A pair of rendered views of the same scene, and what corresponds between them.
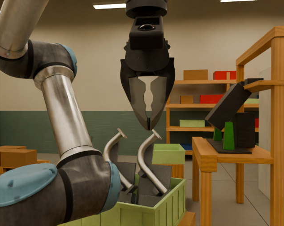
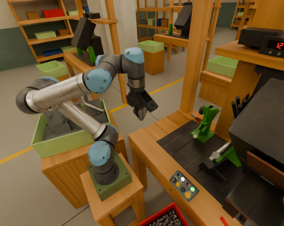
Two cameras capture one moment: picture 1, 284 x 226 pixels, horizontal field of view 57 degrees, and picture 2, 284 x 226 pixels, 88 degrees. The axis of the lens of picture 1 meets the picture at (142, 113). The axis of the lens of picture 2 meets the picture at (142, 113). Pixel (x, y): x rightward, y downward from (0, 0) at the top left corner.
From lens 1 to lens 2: 0.62 m
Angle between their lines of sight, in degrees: 54
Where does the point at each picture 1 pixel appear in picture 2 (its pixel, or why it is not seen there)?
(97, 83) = not seen: outside the picture
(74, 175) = (109, 139)
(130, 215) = not seen: hidden behind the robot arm
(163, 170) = (96, 102)
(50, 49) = not seen: hidden behind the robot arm
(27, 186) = (108, 154)
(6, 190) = (103, 160)
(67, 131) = (91, 124)
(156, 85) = (144, 109)
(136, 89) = (139, 113)
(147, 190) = (92, 112)
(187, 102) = (34, 17)
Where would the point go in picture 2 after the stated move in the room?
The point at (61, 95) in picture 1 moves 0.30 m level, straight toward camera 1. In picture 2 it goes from (76, 110) to (123, 126)
